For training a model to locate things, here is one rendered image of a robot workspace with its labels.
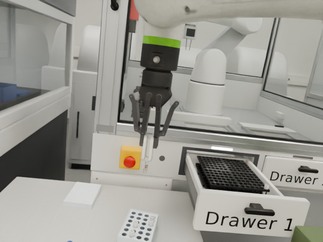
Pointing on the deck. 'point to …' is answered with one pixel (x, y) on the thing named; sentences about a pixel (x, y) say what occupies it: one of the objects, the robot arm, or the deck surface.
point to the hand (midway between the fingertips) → (148, 147)
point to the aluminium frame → (107, 45)
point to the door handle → (114, 5)
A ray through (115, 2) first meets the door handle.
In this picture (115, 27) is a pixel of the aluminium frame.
